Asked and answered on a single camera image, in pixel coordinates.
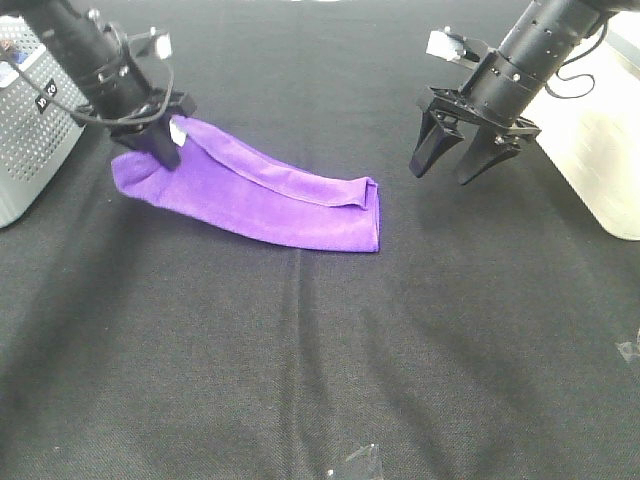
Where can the white storage box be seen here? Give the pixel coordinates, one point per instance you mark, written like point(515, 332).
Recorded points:
point(589, 123)

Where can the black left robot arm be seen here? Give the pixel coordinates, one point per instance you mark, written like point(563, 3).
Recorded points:
point(97, 57)

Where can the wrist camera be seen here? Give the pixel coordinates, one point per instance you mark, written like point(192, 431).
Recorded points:
point(456, 48)
point(154, 42)

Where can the black cloth table cover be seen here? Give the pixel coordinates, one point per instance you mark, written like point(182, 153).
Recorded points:
point(481, 342)

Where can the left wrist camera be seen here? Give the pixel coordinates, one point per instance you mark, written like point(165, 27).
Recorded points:
point(154, 42)

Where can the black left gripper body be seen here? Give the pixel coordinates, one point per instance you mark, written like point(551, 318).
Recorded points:
point(180, 103)

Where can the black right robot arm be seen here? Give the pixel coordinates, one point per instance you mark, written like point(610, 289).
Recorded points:
point(503, 82)

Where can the clear tape strip front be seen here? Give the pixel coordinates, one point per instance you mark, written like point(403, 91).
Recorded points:
point(363, 464)

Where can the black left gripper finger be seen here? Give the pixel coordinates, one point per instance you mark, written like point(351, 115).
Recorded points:
point(144, 142)
point(161, 145)

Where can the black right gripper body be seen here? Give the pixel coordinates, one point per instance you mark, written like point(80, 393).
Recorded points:
point(453, 106)

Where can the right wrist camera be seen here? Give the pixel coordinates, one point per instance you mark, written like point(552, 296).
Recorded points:
point(456, 48)

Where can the purple microfiber towel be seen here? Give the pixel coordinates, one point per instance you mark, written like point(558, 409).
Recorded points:
point(226, 183)

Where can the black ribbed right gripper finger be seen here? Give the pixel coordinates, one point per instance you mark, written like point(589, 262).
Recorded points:
point(487, 150)
point(438, 134)

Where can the grey perforated laundry basket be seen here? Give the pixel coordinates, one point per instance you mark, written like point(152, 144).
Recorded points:
point(36, 137)

